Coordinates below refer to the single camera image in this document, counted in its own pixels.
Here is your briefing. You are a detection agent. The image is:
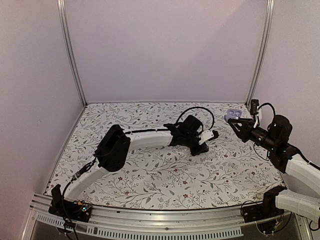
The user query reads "aluminium frame rail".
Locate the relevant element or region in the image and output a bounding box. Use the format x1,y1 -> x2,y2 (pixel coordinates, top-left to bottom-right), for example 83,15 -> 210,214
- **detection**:
21,193 -> 314,240

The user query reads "right aluminium corner post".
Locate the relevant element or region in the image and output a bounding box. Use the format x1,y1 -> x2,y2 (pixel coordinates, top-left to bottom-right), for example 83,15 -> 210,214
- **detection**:
245,0 -> 275,107

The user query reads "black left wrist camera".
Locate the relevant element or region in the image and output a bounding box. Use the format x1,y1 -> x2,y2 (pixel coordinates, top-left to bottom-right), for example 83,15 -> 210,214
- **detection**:
198,130 -> 219,145

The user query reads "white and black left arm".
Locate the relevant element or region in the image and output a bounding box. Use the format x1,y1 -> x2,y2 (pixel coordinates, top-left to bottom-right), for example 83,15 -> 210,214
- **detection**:
54,115 -> 219,217

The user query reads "aluminium corner post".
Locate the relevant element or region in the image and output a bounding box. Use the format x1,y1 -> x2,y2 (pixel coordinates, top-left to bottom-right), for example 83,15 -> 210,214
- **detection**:
56,0 -> 88,107
245,0 -> 275,107

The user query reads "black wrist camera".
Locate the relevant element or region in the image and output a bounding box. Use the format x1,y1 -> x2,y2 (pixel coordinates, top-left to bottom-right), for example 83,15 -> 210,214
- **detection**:
250,99 -> 260,127
198,130 -> 219,145

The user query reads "purple earbud charging case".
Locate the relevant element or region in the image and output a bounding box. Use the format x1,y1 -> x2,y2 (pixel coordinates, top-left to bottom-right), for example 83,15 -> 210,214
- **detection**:
224,109 -> 242,123

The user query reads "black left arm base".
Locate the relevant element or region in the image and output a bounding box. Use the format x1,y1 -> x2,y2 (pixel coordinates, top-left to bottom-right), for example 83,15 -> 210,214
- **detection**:
48,184 -> 92,223

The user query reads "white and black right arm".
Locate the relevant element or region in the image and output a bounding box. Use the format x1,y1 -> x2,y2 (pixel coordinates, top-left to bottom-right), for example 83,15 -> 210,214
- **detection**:
227,114 -> 320,224

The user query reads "left aluminium corner post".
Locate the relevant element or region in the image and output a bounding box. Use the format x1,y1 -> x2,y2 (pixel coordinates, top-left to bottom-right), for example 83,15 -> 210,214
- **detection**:
56,0 -> 88,107

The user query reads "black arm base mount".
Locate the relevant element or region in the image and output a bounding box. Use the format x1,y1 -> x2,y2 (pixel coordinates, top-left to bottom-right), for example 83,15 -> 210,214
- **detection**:
240,185 -> 287,223

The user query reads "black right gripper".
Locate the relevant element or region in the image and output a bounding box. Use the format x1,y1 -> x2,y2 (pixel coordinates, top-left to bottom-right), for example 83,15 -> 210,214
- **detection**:
228,118 -> 279,152

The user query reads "floral patterned table mat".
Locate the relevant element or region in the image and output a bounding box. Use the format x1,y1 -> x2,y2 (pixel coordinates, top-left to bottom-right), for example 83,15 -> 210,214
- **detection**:
44,102 -> 284,210

